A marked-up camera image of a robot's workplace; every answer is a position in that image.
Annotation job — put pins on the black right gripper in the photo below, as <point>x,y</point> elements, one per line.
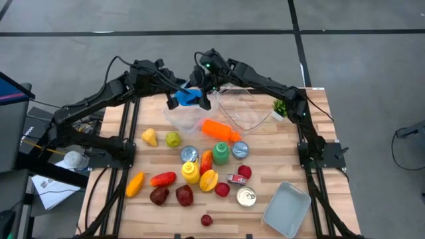
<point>209,74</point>

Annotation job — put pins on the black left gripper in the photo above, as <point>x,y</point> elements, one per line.
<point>169,83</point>

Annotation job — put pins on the blue plastic squeeze bottle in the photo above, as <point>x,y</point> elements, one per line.
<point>191,99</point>

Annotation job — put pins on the clear plastic bin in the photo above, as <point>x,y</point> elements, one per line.
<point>186,121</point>
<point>245,113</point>

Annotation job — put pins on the orange plastic squeeze bottle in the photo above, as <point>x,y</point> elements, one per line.
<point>217,129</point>

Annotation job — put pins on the green apple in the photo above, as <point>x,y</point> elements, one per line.
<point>173,139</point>

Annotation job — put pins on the yellow pear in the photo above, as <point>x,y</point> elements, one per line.
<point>150,136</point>

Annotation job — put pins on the silver tin can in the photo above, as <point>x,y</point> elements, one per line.
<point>240,149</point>
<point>189,153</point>

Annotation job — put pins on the green plastic squeeze bottle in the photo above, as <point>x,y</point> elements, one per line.
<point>221,153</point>

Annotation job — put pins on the red orange mango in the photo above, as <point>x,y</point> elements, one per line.
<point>206,162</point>
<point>163,179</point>

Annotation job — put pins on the yellow plastic squeeze bottle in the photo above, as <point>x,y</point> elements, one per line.
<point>190,172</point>

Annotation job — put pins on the yellow starfruit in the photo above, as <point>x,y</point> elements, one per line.
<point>208,180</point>

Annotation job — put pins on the red apple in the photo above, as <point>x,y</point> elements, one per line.
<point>244,171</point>
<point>222,189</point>

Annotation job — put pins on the small red labelled can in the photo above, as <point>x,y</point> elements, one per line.
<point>237,179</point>

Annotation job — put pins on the dark red wrinkled fruit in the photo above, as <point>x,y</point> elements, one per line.
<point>159,196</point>

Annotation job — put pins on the can with barcode label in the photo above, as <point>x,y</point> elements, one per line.
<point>246,196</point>

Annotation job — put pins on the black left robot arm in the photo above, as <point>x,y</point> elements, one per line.
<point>99,96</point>

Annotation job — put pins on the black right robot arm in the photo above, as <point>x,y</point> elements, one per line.
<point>265,83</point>

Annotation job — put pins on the small green potted plant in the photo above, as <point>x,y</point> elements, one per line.
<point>279,108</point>

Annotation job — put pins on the red speckled pomegranate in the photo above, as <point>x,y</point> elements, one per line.
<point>184,195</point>

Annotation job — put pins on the yellow orange mango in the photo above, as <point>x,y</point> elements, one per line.
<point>135,184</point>

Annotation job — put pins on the small dark red plum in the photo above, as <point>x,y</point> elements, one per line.
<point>206,220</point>

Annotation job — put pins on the thin yellow rod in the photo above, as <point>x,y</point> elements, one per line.
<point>53,150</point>

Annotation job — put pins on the grey rectangular tray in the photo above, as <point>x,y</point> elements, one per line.
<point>287,209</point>

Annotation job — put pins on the black case with white lettering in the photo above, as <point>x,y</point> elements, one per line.
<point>31,132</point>

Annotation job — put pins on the white paper sheet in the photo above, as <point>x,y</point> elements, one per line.
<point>53,192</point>

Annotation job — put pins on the monitor with blue screen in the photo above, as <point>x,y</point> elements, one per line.
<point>10,89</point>

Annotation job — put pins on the grey cabinet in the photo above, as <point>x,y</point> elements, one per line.
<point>13,132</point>

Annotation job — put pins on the black aluminium table frame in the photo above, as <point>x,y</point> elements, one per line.
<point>136,132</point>

